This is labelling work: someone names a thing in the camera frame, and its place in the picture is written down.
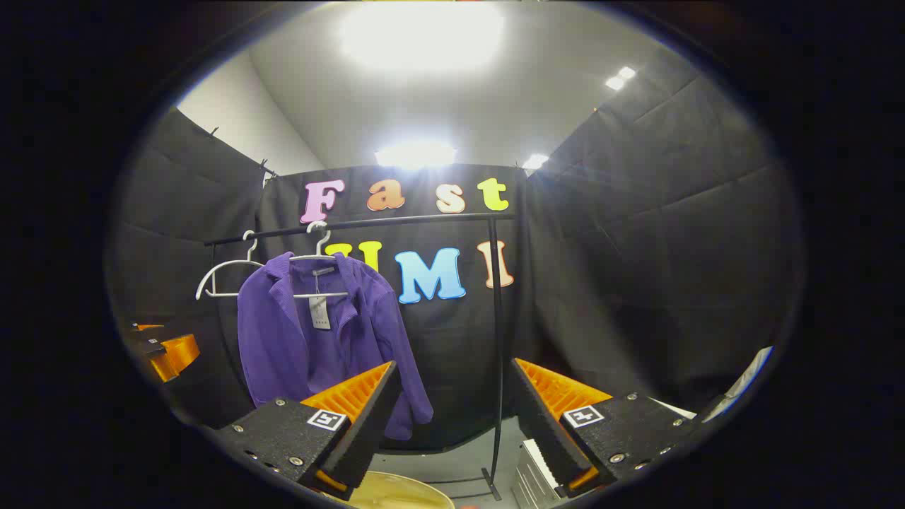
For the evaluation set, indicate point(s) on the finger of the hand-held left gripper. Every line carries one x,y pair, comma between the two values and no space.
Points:
180,353

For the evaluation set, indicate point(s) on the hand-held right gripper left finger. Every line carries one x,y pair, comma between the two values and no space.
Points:
368,431

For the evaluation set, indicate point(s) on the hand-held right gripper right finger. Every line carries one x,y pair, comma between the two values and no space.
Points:
541,431

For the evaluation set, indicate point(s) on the beige laundry hamper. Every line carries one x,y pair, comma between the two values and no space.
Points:
403,495

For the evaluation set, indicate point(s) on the purple ribbed jacket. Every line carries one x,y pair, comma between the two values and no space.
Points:
276,339

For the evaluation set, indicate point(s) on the white plastic hanger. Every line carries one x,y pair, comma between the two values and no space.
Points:
329,295
225,266

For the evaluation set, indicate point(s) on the black clothes rack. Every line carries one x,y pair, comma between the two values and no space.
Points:
495,318

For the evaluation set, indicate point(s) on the black backdrop cloth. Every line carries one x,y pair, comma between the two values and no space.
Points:
636,247

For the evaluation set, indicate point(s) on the white blue sheet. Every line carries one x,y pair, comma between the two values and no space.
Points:
746,378

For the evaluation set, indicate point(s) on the ceiling light panel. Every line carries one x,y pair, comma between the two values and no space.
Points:
416,155
421,35
535,162

